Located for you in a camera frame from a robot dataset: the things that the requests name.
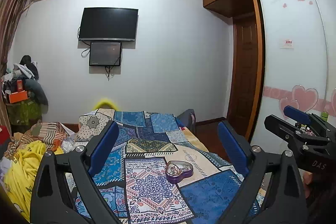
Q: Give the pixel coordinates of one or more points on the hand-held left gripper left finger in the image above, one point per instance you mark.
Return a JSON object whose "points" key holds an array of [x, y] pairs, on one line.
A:
{"points": [[103, 146]]}

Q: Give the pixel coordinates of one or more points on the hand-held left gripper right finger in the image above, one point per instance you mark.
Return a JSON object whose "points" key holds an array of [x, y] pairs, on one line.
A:
{"points": [[233, 148]]}

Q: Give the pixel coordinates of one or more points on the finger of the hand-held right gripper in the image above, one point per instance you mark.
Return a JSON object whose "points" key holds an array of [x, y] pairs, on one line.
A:
{"points": [[298, 115], [283, 128]]}

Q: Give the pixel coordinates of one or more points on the purple heart-shaped jewelry box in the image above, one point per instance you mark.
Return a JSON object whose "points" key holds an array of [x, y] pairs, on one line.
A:
{"points": [[183, 175]]}

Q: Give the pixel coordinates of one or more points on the person's right forearm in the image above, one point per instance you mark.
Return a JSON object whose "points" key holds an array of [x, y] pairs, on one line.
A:
{"points": [[323, 197]]}

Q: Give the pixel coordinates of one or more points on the yellow round object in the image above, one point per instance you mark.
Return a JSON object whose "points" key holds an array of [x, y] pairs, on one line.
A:
{"points": [[105, 103]]}

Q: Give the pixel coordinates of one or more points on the dark grey bag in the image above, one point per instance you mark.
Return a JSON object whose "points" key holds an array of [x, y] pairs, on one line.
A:
{"points": [[186, 119]]}

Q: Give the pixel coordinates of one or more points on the white heart-print wardrobe door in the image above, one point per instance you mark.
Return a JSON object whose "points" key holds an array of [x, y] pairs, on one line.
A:
{"points": [[296, 56]]}

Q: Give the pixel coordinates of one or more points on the orange striped bedding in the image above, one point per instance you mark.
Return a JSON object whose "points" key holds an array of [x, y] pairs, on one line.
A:
{"points": [[44, 132]]}

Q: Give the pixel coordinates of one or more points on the blue patchwork printed blanket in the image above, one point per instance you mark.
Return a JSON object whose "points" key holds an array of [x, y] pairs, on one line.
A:
{"points": [[157, 187]]}

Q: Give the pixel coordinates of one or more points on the brown wooden door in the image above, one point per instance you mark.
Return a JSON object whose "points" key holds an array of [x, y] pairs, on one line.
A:
{"points": [[245, 69]]}

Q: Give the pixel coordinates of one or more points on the red and white sticker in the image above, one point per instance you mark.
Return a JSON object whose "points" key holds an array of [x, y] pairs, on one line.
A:
{"points": [[286, 44]]}

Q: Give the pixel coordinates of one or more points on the yellow printed garment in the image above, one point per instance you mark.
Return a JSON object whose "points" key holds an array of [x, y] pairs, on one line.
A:
{"points": [[23, 169]]}

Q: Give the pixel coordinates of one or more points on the green patterned cloth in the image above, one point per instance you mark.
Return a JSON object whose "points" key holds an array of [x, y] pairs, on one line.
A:
{"points": [[23, 115]]}

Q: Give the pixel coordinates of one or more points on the pile of clothes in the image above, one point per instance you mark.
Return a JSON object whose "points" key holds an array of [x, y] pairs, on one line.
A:
{"points": [[34, 87]]}

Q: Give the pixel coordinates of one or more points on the flat orange box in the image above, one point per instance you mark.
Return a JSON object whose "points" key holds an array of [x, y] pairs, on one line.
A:
{"points": [[17, 97]]}

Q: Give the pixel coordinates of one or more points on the upright orange box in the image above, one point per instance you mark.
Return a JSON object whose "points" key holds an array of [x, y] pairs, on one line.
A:
{"points": [[20, 86]]}

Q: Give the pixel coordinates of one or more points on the striped red curtain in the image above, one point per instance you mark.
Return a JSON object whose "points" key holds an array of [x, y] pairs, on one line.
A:
{"points": [[9, 16]]}

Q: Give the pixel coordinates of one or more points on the small black wall monitor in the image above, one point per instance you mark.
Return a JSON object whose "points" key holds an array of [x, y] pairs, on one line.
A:
{"points": [[105, 54]]}

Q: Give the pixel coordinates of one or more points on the black wall television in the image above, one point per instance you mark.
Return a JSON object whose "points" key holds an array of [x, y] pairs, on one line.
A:
{"points": [[108, 24]]}

